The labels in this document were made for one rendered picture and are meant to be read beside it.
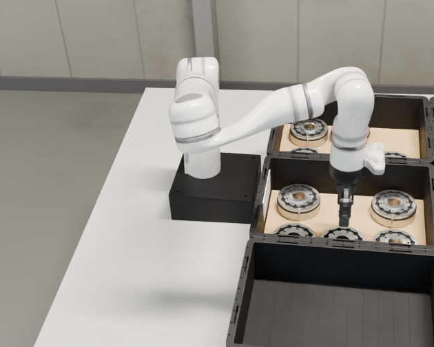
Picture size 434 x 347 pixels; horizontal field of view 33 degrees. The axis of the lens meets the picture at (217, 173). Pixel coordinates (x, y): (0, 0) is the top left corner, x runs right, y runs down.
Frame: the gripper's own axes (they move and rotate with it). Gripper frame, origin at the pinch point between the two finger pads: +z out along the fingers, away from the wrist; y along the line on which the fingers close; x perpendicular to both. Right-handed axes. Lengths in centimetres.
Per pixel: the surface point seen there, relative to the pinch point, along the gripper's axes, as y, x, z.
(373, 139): -41.1, 7.5, 9.2
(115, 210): -21, -61, 23
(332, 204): -12.7, -2.6, 9.1
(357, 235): 0.7, 3.2, 6.1
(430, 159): -19.5, 19.7, -1.0
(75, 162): -131, -121, 94
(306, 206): -7.7, -8.5, 5.9
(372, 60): -197, 13, 72
